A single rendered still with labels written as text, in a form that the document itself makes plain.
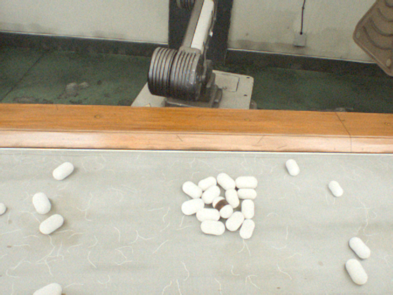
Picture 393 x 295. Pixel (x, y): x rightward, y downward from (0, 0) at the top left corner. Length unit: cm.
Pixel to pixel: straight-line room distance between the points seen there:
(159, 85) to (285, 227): 49
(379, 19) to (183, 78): 58
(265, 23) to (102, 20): 120
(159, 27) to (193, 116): 196
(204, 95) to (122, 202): 69
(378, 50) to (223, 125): 40
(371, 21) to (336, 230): 34
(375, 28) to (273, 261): 33
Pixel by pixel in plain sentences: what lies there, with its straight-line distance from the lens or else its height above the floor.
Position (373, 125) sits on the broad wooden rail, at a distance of 80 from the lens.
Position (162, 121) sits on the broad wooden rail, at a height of 76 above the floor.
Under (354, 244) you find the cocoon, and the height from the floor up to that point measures 75.
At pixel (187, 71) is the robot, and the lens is 83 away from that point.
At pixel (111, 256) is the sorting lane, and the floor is 74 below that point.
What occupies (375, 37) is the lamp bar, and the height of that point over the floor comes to 106.
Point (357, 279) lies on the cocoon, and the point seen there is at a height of 75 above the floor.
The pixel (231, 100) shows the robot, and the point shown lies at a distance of 130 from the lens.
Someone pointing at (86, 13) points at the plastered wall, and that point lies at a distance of 270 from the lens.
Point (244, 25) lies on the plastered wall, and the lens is 258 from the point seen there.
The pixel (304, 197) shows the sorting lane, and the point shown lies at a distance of 60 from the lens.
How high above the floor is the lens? 116
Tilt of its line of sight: 40 degrees down
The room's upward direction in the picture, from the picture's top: 6 degrees clockwise
